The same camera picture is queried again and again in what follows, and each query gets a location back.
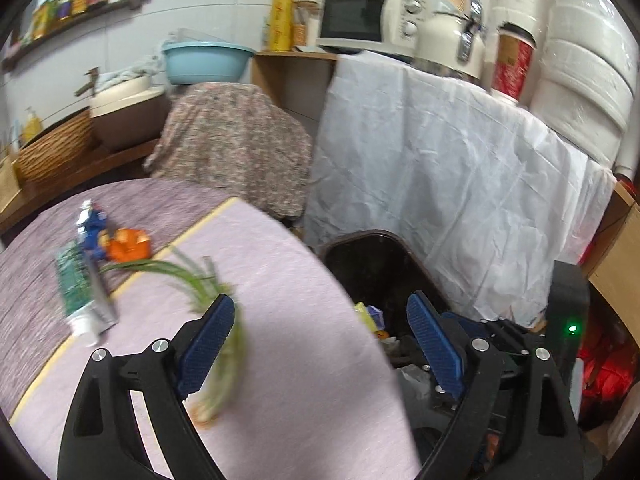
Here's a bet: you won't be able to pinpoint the wooden chopstick holder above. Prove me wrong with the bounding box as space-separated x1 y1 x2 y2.
0 156 21 212

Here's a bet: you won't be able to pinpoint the black trash bin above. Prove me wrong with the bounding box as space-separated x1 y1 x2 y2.
319 230 450 336

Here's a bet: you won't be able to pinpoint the brown and cream pot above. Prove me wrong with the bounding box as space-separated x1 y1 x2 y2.
89 76 170 153

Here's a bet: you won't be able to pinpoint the dark wooden counter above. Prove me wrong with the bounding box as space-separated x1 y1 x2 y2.
1 139 158 245

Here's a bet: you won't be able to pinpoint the green leafy vegetable scraps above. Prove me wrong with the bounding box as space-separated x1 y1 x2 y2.
103 247 247 426

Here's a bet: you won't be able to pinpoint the light blue plastic basin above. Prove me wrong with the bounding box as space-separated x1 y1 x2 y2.
162 41 256 86

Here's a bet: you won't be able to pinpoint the green milk carton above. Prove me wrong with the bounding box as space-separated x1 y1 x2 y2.
55 242 118 348

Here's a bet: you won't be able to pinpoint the yellow soap bottle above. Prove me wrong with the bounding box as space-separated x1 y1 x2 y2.
21 107 43 145

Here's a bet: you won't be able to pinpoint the yellow roll of bags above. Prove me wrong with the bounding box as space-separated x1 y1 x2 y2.
268 0 294 52

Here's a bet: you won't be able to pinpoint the white cloth cover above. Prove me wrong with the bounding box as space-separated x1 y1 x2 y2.
304 52 615 327

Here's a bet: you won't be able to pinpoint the orange peel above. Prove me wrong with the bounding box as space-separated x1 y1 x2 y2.
99 228 152 263

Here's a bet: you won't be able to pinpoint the blue silver foil wrapper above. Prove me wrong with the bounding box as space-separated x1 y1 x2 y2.
76 200 108 261

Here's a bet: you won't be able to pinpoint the cream electric kettle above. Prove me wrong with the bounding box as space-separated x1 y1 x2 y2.
412 0 485 84

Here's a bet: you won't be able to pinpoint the wooden side cabinet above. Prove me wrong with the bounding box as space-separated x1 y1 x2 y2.
250 51 337 139

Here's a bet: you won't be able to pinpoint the red paper cup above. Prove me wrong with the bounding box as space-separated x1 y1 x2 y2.
490 22 537 104

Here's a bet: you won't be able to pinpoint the purple woven table mat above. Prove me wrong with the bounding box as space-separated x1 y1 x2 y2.
1 179 230 416

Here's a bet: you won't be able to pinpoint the stack of white bowls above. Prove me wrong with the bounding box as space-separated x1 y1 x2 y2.
529 0 639 168

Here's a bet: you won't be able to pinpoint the white microwave oven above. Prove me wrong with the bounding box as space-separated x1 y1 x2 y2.
316 0 457 58

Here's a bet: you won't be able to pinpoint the woven wicker basket sink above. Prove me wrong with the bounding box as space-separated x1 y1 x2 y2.
13 107 100 188

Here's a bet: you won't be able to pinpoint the floral patterned cloth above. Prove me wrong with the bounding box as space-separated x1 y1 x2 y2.
144 82 312 219

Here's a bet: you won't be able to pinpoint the brass faucet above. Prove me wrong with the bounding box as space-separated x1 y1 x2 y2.
75 67 100 98

